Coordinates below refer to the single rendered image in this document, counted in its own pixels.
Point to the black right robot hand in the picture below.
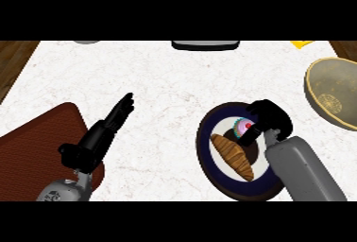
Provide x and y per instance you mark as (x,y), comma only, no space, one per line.
(273,116)

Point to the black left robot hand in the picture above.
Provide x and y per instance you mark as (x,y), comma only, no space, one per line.
(94,141)

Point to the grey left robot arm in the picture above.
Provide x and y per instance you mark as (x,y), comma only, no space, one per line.
(68,188)

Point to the pink frosted cupcake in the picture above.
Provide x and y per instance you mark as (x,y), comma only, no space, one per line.
(242,127)

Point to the tan bowl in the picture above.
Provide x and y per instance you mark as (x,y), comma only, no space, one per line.
(332,93)

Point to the dark blue rimmed plate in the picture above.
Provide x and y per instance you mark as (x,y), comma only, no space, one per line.
(227,176)

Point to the reddish brown placemat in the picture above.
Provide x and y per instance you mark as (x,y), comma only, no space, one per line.
(32,157)

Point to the brown croissant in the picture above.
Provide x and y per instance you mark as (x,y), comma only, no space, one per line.
(233,156)

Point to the yellow object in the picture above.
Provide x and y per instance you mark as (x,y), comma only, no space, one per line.
(301,43)

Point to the grey round object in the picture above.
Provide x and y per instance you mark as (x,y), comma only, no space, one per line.
(86,42)

